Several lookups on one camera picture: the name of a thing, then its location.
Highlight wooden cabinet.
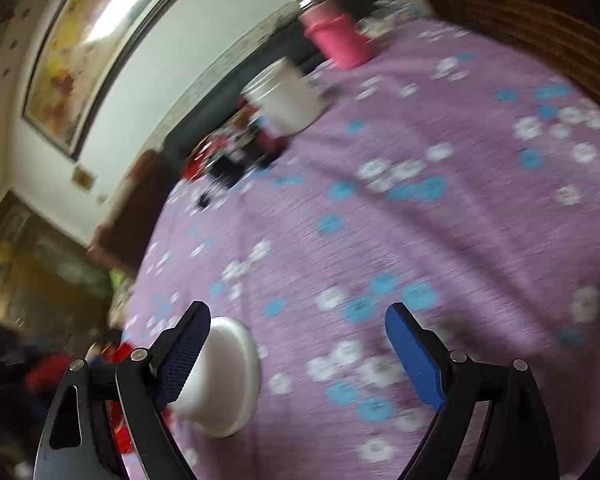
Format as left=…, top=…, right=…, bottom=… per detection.
left=0, top=190, right=113, bottom=321

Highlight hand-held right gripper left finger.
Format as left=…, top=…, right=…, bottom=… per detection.
left=32, top=301, right=212, bottom=480

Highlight dark sofa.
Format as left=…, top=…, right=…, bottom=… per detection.
left=162, top=25, right=331, bottom=161

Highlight white jar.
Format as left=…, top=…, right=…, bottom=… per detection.
left=241, top=57, right=331, bottom=136

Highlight small white bowl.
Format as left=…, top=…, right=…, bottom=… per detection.
left=167, top=316, right=262, bottom=438

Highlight black device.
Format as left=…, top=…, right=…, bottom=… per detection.
left=195, top=125, right=291, bottom=208

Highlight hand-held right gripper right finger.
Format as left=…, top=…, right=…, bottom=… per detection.
left=384, top=302, right=561, bottom=480

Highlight purple floral tablecloth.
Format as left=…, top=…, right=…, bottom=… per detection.
left=107, top=7, right=600, bottom=480

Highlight framed painting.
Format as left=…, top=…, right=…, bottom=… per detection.
left=21, top=0, right=191, bottom=161

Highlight small wall frame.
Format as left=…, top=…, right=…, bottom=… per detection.
left=71, top=165, right=98, bottom=191

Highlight red cloth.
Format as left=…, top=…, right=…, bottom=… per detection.
left=25, top=352, right=76, bottom=396

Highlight red gold-rimmed plate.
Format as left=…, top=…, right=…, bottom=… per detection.
left=105, top=342, right=173, bottom=456
left=182, top=137, right=231, bottom=181

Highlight brown armchair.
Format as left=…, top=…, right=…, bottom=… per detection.
left=87, top=150, right=176, bottom=276

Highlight pink bottle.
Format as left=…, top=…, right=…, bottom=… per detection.
left=292, top=0, right=373, bottom=71

